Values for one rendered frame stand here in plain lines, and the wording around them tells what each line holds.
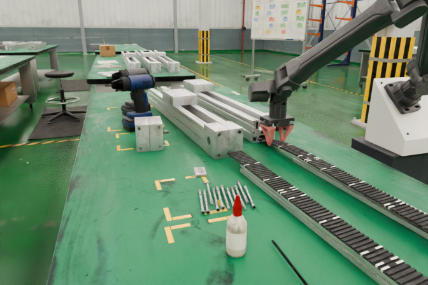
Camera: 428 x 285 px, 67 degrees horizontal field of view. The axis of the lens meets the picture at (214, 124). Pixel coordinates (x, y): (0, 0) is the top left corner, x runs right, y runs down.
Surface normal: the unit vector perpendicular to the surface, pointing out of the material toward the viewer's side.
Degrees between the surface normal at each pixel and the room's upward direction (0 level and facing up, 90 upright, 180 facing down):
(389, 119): 90
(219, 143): 90
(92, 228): 0
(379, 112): 90
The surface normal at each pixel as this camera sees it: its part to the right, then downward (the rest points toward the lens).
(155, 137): 0.25, 0.28
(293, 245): 0.00, -0.96
